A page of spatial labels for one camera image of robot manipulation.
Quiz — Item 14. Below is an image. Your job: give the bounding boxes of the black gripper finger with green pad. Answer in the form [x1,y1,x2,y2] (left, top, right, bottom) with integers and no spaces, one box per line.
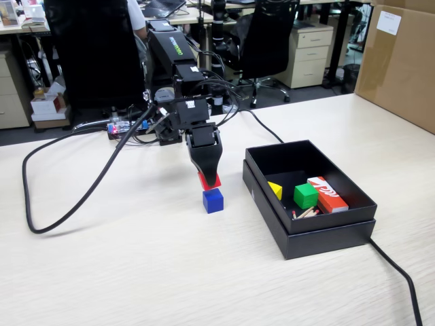
[188,142,224,188]

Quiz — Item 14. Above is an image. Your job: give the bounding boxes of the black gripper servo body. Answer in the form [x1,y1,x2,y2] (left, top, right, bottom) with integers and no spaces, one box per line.
[185,122,222,150]

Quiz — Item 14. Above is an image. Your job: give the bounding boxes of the red wooden cube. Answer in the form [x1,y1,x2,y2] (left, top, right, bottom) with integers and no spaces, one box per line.
[197,170,223,191]

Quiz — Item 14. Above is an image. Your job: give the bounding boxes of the blue wooden cube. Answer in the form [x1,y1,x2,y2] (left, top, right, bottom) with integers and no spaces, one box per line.
[202,187,225,215]

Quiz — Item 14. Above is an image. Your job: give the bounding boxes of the green wooden cube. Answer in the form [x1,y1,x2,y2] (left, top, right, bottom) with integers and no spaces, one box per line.
[293,183,320,210]

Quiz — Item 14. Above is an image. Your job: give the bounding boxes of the yellow wooden wedge block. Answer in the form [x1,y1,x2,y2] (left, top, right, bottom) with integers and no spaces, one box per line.
[267,181,283,202]

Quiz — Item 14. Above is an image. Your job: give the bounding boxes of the controller circuit board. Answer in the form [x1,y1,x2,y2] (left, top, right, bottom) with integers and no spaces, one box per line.
[106,117,152,141]

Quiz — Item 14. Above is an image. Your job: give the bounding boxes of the black cardboard box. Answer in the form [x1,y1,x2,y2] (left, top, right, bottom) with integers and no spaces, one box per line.
[245,139,379,236]

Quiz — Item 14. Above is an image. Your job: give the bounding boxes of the black pole with white bands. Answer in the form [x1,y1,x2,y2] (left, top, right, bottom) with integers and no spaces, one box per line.
[209,0,228,115]

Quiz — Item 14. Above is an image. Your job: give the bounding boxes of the black mesh office chair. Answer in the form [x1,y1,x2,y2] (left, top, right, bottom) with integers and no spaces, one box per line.
[226,0,302,109]

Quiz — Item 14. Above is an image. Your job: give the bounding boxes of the beige office desk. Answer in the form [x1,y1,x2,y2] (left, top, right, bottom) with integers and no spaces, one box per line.
[0,5,215,37]

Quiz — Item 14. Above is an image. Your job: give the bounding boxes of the orange and white matchbox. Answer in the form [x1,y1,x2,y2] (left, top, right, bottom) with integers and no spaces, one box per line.
[307,176,350,215]

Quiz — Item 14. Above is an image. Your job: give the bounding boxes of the person in white shirt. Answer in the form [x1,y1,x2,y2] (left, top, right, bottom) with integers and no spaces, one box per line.
[127,0,147,40]

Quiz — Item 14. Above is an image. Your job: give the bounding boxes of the black laptop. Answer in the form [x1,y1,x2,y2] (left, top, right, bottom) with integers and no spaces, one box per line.
[141,0,188,19]

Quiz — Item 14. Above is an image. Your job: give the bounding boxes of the black cardboard box lid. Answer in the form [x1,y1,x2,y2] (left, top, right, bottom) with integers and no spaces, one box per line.
[242,159,377,261]

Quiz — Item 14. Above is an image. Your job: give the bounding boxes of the small brown box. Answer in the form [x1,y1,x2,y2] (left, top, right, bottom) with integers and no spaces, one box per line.
[33,119,71,130]

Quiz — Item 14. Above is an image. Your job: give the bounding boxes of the flat white box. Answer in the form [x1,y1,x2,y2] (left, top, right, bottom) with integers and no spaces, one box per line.
[31,111,71,123]

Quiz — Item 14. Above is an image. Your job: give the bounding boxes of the black trash bin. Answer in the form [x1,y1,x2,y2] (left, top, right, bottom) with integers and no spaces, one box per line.
[341,62,362,95]

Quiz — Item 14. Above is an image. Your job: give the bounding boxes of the white cardboard box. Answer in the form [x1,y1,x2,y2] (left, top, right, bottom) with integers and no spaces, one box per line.
[30,93,68,115]

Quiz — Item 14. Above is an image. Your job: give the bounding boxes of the beige drawer cabinet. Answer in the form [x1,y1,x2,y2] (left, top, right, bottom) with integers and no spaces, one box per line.
[0,50,32,130]

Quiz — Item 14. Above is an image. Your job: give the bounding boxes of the large brown cardboard box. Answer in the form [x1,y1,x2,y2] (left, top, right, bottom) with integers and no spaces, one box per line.
[353,0,435,135]

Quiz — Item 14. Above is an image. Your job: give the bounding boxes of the small white desk box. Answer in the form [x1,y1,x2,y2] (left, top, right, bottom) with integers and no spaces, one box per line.
[25,5,46,24]

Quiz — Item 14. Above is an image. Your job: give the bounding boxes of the thin black servo wire bundle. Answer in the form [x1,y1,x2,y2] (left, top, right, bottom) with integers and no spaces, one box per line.
[193,49,249,127]

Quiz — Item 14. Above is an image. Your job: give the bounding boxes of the thick black camera cable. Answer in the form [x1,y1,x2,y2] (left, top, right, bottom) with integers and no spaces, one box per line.
[22,105,160,235]

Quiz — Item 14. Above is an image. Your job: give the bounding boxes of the beige three-drawer pedestal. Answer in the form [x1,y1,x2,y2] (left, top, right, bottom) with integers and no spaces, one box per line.
[273,24,334,90]

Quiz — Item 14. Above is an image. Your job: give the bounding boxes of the black cable under box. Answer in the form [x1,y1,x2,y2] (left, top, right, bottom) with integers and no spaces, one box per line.
[237,108,424,326]

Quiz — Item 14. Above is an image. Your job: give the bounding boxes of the desk photo frame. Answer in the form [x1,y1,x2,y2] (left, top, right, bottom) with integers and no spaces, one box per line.
[0,0,20,28]

